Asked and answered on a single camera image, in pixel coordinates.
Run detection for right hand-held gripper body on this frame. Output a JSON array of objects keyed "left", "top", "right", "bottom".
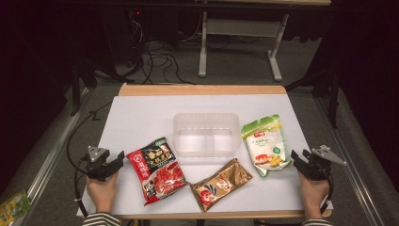
[{"left": 305, "top": 144, "right": 347, "bottom": 182}]

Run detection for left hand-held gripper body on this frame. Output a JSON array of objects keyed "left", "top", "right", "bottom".
[{"left": 84, "top": 145, "right": 120, "bottom": 183}]

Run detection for green and white pouch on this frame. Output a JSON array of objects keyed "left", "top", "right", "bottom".
[{"left": 240, "top": 114, "right": 295, "bottom": 179}]

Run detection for red and black food packet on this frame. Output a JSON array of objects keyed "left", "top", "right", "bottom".
[{"left": 125, "top": 137, "right": 191, "bottom": 207}]

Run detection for gold foil packet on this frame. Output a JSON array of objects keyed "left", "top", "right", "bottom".
[{"left": 189, "top": 157, "right": 254, "bottom": 213}]

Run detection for clear plastic container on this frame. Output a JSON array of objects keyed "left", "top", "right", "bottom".
[{"left": 172, "top": 112, "right": 242, "bottom": 158}]

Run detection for person's left hand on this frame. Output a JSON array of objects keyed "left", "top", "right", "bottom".
[{"left": 86, "top": 171, "right": 120, "bottom": 215}]

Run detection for person's right hand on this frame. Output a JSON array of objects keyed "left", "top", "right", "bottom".
[{"left": 297, "top": 171, "right": 330, "bottom": 219}]

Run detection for white table mat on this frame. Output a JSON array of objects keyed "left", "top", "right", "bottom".
[{"left": 75, "top": 93, "right": 334, "bottom": 218}]

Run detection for black metal stand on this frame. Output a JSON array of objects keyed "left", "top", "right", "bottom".
[
  {"left": 283, "top": 65, "right": 343, "bottom": 130},
  {"left": 70, "top": 56, "right": 99, "bottom": 117}
]

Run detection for green and yellow packet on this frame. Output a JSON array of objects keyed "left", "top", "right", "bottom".
[{"left": 0, "top": 189, "right": 33, "bottom": 226}]

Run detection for right hand-held gripper black cable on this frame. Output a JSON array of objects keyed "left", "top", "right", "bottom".
[{"left": 319, "top": 173, "right": 335, "bottom": 215}]

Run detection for hand-held gripper black cable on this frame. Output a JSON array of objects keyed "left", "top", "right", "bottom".
[
  {"left": 66, "top": 100, "right": 112, "bottom": 218},
  {"left": 319, "top": 173, "right": 335, "bottom": 215}
]

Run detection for metal floor rail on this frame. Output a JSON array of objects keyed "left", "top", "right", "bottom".
[
  {"left": 8, "top": 88, "right": 90, "bottom": 226},
  {"left": 313, "top": 93, "right": 388, "bottom": 226}
]

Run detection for left hand-held gripper black cable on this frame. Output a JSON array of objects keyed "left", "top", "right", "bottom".
[{"left": 66, "top": 100, "right": 112, "bottom": 218}]

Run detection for bundle of black cables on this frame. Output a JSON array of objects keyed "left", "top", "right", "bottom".
[{"left": 125, "top": 18, "right": 196, "bottom": 86}]

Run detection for white desk frame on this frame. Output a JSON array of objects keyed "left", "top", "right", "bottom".
[{"left": 198, "top": 10, "right": 290, "bottom": 83}]

